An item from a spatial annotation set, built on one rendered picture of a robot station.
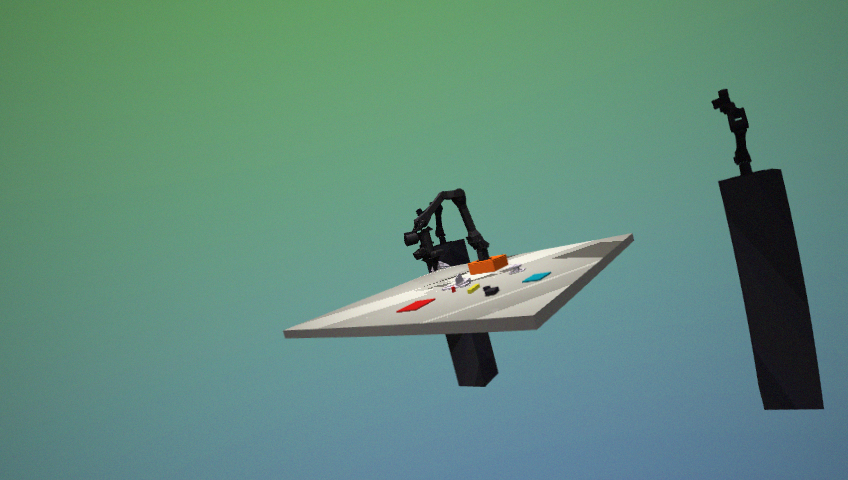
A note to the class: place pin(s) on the teal flat plate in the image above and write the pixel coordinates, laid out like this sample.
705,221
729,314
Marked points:
536,277

